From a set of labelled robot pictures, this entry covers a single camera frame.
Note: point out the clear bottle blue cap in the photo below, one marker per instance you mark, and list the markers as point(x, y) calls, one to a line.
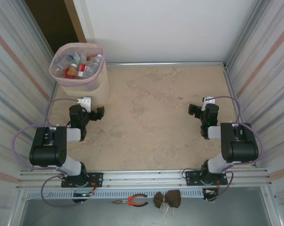
point(60, 66)

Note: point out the small circuit board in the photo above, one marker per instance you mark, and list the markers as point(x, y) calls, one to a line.
point(83, 194)
point(208, 191)

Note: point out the brown white swirl label bottle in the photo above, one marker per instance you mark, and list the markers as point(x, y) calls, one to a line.
point(91, 56)

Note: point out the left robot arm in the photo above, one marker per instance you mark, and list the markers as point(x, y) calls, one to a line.
point(47, 153)

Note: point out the gold red label bottle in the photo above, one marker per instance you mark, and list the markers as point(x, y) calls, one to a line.
point(71, 71)

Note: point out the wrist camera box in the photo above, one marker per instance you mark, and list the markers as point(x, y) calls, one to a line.
point(207, 103)
point(85, 103)

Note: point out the white green label bottle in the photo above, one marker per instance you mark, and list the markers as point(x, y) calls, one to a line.
point(77, 57)

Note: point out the grey metal shelf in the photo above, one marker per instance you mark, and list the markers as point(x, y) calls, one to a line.
point(85, 216)

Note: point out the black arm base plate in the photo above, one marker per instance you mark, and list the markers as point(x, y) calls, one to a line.
point(97, 180)
point(191, 176)

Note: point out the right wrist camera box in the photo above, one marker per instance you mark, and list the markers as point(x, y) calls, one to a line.
point(207, 103)

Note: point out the brown cloth bundle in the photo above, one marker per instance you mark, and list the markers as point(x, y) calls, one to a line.
point(170, 197)

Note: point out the long aluminium base rail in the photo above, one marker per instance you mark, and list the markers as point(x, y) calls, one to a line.
point(144, 179)

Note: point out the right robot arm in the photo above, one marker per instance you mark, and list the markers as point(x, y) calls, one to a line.
point(240, 150)

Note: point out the clear unlabelled bottle white cap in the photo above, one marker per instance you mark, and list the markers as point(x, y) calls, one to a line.
point(94, 64)

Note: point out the tan wooden door frame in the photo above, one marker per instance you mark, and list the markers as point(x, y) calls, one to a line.
point(73, 16)

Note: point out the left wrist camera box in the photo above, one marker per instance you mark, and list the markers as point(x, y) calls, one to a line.
point(85, 103)

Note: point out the beige plastic bin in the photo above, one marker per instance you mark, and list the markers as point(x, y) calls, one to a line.
point(85, 94)

